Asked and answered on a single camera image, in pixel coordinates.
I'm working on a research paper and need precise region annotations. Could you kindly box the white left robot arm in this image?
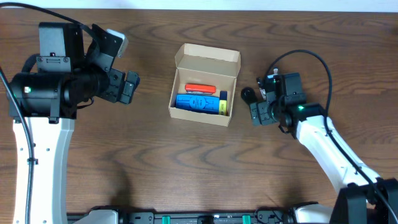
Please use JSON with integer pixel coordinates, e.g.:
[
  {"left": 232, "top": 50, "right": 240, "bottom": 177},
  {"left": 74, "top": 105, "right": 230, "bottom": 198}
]
[{"left": 7, "top": 22, "right": 140, "bottom": 223}]

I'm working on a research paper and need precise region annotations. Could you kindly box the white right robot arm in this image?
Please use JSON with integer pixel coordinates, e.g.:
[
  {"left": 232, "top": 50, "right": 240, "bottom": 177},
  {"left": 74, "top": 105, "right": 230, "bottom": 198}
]
[{"left": 241, "top": 73, "right": 397, "bottom": 223}]

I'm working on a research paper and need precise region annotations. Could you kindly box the brown cardboard box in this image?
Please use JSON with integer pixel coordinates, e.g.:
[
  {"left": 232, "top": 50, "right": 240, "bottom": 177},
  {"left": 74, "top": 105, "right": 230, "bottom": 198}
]
[{"left": 168, "top": 44, "right": 241, "bottom": 127}]

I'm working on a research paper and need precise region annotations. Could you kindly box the blue plastic block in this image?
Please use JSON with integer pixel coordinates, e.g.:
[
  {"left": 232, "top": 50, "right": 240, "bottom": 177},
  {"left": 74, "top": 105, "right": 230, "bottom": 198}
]
[{"left": 175, "top": 94, "right": 220, "bottom": 114}]

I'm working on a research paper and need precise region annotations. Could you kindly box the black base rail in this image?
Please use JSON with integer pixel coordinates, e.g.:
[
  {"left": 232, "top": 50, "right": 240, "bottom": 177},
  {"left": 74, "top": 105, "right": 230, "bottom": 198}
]
[{"left": 67, "top": 205, "right": 330, "bottom": 224}]

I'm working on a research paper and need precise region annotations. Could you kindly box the black whiteboard marker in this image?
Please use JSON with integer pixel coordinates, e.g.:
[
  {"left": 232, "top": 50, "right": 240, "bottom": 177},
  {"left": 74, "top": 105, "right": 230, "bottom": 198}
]
[{"left": 256, "top": 77, "right": 267, "bottom": 101}]

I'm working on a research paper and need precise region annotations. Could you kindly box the yellow highlighter pen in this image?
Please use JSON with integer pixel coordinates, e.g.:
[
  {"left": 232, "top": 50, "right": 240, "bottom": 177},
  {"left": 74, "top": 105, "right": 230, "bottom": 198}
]
[{"left": 219, "top": 91, "right": 228, "bottom": 115}]

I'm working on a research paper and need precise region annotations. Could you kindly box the red stapler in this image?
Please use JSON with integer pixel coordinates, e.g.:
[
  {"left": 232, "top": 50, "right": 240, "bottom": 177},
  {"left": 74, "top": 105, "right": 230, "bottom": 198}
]
[{"left": 185, "top": 84, "right": 216, "bottom": 95}]

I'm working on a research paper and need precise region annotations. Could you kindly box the black correction tape dispenser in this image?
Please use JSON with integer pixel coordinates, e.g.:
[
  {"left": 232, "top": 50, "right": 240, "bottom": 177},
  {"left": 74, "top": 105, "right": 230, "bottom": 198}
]
[{"left": 241, "top": 87, "right": 258, "bottom": 106}]

